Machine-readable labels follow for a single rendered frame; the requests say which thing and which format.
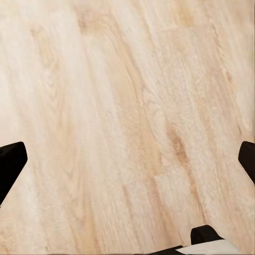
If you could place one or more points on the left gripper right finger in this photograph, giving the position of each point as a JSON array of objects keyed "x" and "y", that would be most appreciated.
[{"x": 246, "y": 158}]

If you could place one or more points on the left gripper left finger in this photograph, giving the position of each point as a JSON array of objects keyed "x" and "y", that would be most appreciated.
[{"x": 13, "y": 158}]

